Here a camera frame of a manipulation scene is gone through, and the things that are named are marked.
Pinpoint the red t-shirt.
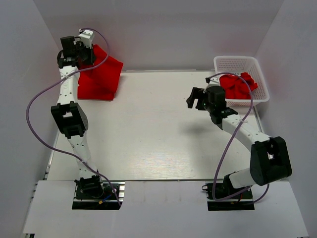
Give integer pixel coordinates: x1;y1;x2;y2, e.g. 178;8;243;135
81;44;123;93
78;75;119;101
219;72;258;100

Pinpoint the crumpled red t-shirt in basket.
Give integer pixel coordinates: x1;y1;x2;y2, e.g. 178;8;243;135
219;72;258;100

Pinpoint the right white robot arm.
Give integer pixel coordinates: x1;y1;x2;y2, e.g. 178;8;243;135
186;86;292;198

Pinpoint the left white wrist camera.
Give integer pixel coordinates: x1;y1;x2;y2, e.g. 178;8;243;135
78;30;95;49

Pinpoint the white plastic basket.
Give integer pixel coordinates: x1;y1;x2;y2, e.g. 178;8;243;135
213;56;270;106

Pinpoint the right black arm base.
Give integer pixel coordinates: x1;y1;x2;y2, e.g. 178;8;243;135
202;175;255;211

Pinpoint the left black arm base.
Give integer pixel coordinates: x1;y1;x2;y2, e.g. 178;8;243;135
72;181;120;210

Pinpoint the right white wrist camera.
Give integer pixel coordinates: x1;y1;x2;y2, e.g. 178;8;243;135
205;76;220;88

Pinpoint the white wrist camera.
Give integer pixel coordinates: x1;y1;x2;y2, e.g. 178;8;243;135
78;30;95;49
205;76;220;88

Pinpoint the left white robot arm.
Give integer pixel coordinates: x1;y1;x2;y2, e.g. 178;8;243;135
51;33;105;198

